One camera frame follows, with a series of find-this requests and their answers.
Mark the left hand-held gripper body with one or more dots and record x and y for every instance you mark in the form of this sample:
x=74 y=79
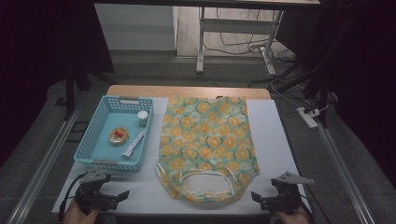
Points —
x=91 y=194

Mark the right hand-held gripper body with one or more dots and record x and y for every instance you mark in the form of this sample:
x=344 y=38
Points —
x=288 y=196

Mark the light blue plastic basket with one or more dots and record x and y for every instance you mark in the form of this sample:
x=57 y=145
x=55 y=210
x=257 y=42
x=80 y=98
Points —
x=106 y=149

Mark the white tube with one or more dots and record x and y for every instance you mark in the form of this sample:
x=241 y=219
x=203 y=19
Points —
x=134 y=143

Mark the orange round snack packet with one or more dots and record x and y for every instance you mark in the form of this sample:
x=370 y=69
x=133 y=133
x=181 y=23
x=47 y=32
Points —
x=118 y=136

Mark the orange flower print bag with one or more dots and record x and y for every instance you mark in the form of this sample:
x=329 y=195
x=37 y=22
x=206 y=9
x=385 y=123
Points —
x=205 y=137

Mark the small white jar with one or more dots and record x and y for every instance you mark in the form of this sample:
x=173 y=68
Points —
x=143 y=117

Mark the person's right hand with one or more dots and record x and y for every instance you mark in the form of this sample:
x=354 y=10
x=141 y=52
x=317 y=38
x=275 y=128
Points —
x=292 y=218

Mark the person's left hand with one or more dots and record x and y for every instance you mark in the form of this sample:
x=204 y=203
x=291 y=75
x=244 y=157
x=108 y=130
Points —
x=77 y=216

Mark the white table mat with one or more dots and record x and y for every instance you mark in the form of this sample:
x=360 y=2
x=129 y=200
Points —
x=274 y=140

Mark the white power strip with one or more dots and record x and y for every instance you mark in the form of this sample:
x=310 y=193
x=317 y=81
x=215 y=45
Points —
x=307 y=117

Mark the black metal stand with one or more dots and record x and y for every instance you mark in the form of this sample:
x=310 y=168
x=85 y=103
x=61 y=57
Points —
x=70 y=90
x=320 y=77

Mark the white cabinet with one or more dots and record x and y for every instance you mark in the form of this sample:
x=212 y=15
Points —
x=134 y=26

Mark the aluminium floor rail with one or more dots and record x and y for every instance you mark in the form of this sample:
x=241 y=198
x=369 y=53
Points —
x=40 y=168
x=345 y=174

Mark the white metal desk frame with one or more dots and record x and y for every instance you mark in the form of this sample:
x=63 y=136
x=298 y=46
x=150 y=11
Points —
x=233 y=25

